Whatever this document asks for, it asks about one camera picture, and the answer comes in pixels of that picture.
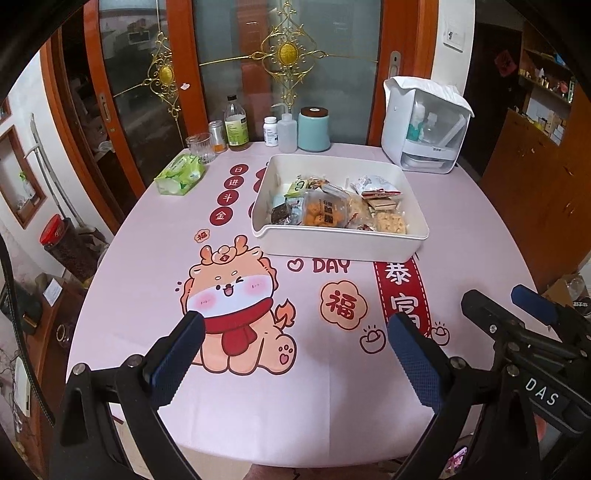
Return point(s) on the clear ribbed glass cup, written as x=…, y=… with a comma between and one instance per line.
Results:
x=200, y=147

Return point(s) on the wooden wall frame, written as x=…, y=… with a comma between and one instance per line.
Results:
x=21, y=184

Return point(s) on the white blue snack packet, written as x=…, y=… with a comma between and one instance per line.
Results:
x=279, y=200

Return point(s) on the small clear plastic bottle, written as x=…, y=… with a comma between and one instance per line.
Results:
x=431, y=130

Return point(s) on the white wall switch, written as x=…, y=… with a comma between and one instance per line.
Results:
x=454, y=34

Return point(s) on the silver metal can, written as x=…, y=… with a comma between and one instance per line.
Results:
x=218, y=138

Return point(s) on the dark dried fruit packet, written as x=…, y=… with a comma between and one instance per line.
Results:
x=318, y=183

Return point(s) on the wooden cabinet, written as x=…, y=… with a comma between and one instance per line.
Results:
x=531, y=184

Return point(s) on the gold door ornament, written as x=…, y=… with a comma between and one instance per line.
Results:
x=286, y=53
x=164, y=74

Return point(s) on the white teal plastic bottle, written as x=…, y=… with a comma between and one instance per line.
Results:
x=417, y=122

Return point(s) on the orange biscuit packet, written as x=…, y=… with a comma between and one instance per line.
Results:
x=321, y=210

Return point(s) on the green tissue pack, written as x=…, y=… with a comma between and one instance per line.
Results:
x=180, y=174

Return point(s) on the red lid plastic jar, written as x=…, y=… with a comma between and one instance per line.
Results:
x=69, y=249

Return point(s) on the wooden glass sliding door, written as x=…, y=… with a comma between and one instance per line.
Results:
x=351, y=69
x=87, y=92

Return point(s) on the teal canister brown lid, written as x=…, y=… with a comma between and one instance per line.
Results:
x=314, y=131

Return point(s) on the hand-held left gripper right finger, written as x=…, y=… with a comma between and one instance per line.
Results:
x=415, y=364

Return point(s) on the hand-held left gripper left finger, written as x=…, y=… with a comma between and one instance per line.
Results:
x=178, y=357

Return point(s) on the white long sword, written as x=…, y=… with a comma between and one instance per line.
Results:
x=41, y=157

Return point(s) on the open cardboard box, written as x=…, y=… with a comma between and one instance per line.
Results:
x=561, y=293

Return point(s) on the chocolate cake packet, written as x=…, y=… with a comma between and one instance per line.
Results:
x=279, y=214

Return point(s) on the white plastic storage bin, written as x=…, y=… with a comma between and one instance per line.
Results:
x=341, y=242

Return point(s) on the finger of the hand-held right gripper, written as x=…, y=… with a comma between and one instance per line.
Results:
x=482, y=309
x=535, y=300

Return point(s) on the pink printed tablecloth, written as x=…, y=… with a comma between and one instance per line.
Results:
x=152, y=258

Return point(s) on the small white pill bottle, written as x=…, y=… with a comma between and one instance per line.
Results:
x=271, y=134

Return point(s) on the glass bottle green label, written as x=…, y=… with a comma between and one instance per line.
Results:
x=236, y=129

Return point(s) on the white red snack packet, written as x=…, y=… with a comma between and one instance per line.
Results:
x=376, y=184

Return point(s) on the pale cracker packet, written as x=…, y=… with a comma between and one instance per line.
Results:
x=390, y=221

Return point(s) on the beige wafer packet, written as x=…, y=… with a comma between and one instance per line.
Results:
x=381, y=203

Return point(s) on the red white striped packet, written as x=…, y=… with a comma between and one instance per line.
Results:
x=365, y=226

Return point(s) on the red paper decoration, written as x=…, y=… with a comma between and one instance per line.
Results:
x=504, y=64

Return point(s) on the pale puffed snack packet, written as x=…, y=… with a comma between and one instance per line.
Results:
x=360, y=212

